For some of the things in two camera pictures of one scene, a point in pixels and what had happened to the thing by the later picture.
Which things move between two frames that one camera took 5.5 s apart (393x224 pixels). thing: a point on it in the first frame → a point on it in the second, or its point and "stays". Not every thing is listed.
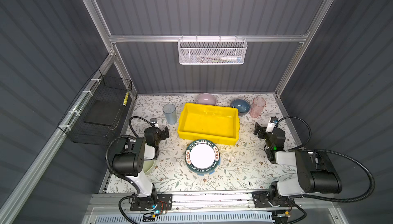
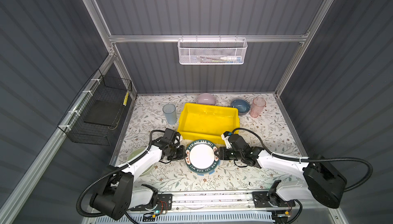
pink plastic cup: (258, 104) stays
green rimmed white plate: (202, 156) stays
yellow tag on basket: (126, 98) stays
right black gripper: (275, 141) → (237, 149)
